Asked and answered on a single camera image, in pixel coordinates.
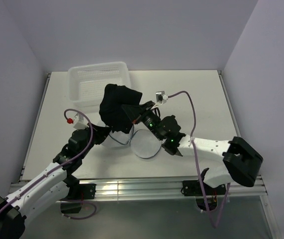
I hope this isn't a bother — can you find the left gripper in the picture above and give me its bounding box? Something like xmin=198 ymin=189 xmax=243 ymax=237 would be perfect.
xmin=79 ymin=121 xmax=111 ymax=158

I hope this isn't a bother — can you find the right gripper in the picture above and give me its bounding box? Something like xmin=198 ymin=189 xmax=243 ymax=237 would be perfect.
xmin=122 ymin=100 xmax=165 ymax=140

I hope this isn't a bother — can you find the black bra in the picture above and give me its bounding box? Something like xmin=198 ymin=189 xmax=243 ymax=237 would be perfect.
xmin=99 ymin=84 xmax=142 ymax=134

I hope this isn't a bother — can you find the white mesh laundry bag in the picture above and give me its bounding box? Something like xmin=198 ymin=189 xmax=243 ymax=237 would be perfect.
xmin=102 ymin=127 xmax=161 ymax=159

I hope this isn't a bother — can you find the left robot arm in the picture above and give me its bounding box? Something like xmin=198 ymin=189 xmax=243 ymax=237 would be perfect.
xmin=0 ymin=125 xmax=111 ymax=239

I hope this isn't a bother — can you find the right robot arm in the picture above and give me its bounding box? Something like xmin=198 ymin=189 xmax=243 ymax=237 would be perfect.
xmin=121 ymin=101 xmax=263 ymax=194

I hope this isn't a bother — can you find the white plastic basket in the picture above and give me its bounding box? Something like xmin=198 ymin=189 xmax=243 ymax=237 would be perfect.
xmin=67 ymin=62 xmax=131 ymax=108

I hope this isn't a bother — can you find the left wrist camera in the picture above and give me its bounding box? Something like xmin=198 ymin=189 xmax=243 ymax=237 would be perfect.
xmin=67 ymin=113 xmax=88 ymax=130

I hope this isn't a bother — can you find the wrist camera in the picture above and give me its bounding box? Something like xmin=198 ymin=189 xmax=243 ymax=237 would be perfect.
xmin=154 ymin=91 xmax=169 ymax=107
xmin=67 ymin=113 xmax=88 ymax=130

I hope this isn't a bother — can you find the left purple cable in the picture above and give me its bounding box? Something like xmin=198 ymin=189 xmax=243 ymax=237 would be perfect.
xmin=0 ymin=109 xmax=97 ymax=235

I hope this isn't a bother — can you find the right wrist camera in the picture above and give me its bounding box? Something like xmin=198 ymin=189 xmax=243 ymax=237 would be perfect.
xmin=154 ymin=91 xmax=169 ymax=107

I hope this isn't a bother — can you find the aluminium rail frame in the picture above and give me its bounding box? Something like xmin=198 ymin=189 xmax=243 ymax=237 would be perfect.
xmin=11 ymin=70 xmax=282 ymax=239

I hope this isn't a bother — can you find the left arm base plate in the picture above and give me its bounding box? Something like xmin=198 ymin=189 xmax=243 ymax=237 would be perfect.
xmin=66 ymin=183 xmax=96 ymax=201

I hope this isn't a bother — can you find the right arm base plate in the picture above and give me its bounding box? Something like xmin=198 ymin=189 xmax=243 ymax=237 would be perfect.
xmin=181 ymin=180 xmax=226 ymax=196

